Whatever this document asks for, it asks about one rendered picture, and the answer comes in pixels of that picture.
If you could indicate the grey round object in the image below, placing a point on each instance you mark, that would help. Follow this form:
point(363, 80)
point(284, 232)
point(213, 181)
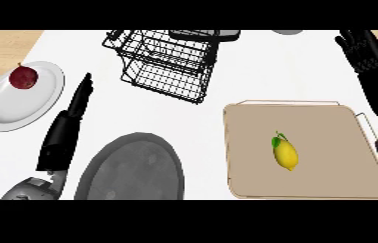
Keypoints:
point(287, 31)

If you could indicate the white round plate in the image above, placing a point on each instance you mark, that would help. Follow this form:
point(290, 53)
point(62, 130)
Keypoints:
point(27, 97)

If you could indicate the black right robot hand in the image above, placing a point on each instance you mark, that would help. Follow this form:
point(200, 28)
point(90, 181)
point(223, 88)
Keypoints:
point(362, 55)

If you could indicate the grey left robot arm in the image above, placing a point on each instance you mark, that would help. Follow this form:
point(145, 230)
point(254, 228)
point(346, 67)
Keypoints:
point(36, 189)

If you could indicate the yellow lemon with leaf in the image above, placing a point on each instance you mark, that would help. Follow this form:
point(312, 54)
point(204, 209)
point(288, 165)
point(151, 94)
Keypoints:
point(285, 152)

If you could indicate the dark grey round plate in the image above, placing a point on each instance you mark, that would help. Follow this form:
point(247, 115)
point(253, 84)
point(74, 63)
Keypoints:
point(132, 168)

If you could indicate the dark red fruit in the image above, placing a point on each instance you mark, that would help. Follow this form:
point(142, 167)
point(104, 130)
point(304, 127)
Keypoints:
point(22, 77)

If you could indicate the dark grey appliance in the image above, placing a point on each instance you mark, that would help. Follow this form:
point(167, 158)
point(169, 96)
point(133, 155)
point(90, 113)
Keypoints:
point(216, 34)

